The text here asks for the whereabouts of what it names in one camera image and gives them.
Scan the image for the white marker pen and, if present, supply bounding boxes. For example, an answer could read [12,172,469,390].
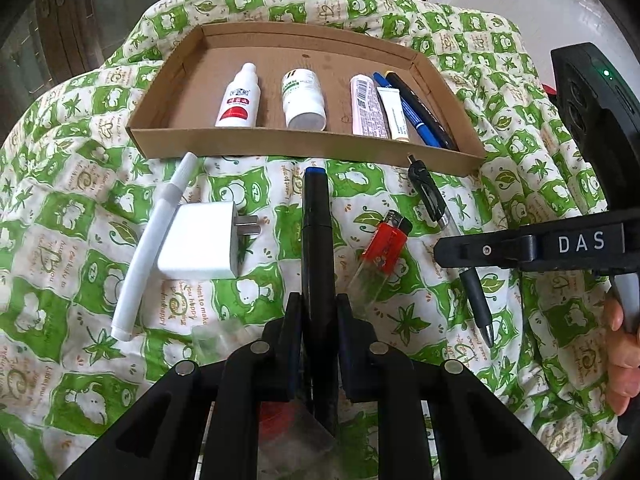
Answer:
[111,152,198,341]

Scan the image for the clear case red insert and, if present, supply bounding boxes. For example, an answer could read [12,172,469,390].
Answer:
[191,318,340,479]

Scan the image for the black marker yellow cap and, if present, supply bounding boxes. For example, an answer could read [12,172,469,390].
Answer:
[385,70,458,151]

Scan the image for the blue marker pen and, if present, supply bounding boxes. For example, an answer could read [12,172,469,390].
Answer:
[373,72,440,148]

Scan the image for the red clear lighter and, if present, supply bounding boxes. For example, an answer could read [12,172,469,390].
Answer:
[347,210,412,310]

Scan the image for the white charger plug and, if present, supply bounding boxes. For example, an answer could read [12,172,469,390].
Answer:
[156,202,260,281]

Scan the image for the pink white ointment tube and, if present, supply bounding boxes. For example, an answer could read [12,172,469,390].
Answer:
[349,74,390,139]

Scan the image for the black marker blue cap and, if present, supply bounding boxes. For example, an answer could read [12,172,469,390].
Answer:
[300,167,338,434]

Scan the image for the white pill bottle green label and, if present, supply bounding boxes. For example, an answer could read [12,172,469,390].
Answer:
[282,68,326,131]

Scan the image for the white dropper bottle red label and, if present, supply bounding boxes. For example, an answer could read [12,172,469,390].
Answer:
[215,63,260,128]

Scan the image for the black gel pen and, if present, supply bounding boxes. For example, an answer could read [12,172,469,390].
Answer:
[408,155,495,348]

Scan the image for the small white cream tube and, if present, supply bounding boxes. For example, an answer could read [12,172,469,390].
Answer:
[376,87,410,142]

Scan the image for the person right hand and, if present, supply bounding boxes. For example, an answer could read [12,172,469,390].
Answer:
[604,294,640,415]

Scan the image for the green white patterned quilt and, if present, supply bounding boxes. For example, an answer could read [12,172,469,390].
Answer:
[1,0,624,479]

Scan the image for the shallow cardboard tray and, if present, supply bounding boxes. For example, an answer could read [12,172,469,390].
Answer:
[127,22,485,176]

